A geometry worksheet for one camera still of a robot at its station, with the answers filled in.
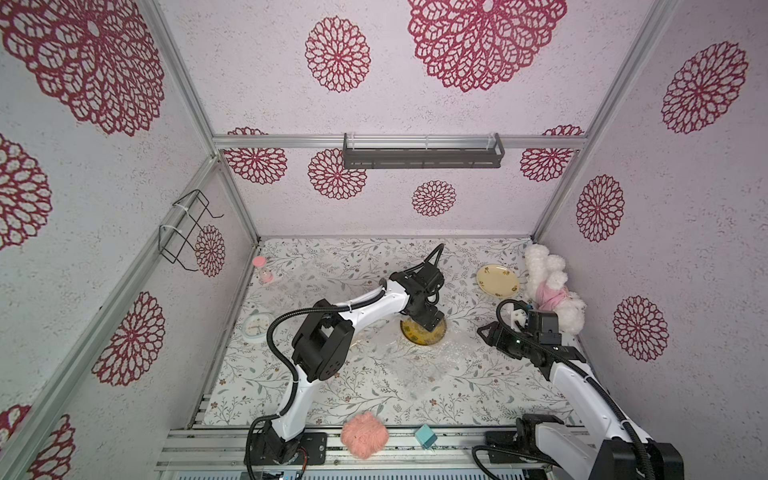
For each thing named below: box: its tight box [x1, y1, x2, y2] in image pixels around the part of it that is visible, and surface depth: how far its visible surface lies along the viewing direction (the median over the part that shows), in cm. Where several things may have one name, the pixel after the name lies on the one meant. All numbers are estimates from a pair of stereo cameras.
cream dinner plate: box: [476, 264, 520, 298], surface depth 110 cm
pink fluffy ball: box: [340, 412, 389, 460], surface depth 73 cm
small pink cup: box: [259, 270, 274, 284], surface depth 110 cm
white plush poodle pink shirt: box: [525, 243, 587, 335], surface depth 93 cm
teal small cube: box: [415, 423, 438, 449], surface depth 76 cm
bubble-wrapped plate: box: [400, 317, 447, 346], surface depth 94 cm
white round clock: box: [242, 309, 270, 343], surface depth 94 cm
